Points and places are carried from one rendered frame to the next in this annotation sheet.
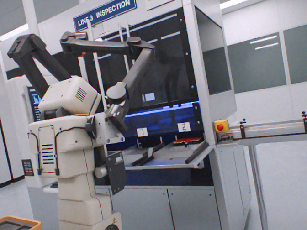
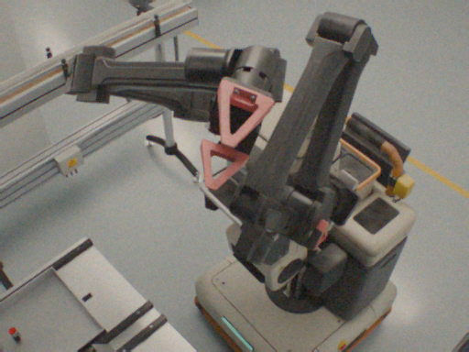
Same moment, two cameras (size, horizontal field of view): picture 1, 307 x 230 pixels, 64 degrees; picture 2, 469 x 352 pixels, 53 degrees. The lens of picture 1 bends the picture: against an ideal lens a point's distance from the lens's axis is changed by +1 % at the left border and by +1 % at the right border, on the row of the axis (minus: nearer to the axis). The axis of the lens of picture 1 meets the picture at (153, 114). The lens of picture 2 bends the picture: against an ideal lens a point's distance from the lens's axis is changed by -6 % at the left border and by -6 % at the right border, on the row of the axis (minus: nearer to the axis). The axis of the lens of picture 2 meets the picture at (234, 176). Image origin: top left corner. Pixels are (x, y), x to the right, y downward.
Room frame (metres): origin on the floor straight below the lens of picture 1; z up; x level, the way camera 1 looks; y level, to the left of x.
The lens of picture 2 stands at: (1.95, 0.52, 2.07)
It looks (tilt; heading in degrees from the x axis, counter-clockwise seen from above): 47 degrees down; 196
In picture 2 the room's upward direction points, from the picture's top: straight up
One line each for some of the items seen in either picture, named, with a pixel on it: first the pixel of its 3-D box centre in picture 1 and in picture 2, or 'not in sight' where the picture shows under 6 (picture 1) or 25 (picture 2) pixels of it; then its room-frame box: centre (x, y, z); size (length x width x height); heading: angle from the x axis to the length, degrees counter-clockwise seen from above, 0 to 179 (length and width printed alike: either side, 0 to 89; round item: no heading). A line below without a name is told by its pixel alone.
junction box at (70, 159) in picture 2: not in sight; (69, 160); (0.66, -0.65, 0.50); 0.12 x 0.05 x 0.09; 151
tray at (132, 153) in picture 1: (139, 151); not in sight; (1.77, 0.15, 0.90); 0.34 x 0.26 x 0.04; 151
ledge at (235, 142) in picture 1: (228, 143); not in sight; (1.62, -0.46, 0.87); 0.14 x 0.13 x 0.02; 151
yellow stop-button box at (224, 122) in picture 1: (221, 126); not in sight; (1.59, -0.43, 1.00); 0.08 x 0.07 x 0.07; 151
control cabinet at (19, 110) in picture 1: (53, 125); not in sight; (1.85, 0.75, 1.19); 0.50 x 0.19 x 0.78; 145
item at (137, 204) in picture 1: (135, 182); not in sight; (2.52, 0.30, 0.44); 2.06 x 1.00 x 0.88; 61
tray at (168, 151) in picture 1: (182, 147); (27, 336); (1.61, -0.15, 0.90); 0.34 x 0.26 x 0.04; 151
